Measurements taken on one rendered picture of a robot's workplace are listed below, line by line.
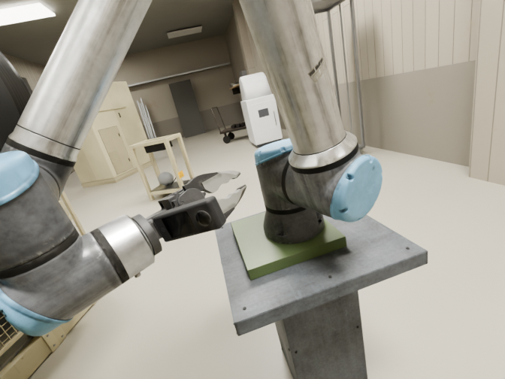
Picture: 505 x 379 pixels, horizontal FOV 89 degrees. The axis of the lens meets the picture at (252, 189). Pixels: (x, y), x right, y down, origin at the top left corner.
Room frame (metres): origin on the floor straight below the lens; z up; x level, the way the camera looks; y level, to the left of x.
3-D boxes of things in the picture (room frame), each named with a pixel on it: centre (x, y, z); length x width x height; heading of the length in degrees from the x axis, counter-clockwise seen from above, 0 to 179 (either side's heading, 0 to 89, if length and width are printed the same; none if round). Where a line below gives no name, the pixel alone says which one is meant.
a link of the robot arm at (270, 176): (0.71, -0.10, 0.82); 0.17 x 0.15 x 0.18; 29
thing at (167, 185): (3.54, 1.11, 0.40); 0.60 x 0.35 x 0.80; 69
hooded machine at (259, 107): (5.71, -0.55, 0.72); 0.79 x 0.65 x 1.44; 11
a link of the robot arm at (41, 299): (0.31, 0.27, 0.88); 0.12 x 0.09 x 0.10; 129
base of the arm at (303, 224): (0.72, -0.10, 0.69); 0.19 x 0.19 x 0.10
